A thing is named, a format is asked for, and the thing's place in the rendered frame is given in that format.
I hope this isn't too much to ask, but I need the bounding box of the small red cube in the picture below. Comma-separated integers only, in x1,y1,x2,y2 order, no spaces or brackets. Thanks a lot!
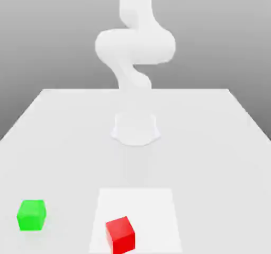
105,216,136,254

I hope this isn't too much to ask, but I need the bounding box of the small green cube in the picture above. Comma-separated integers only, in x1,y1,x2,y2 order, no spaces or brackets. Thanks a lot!
16,199,47,231

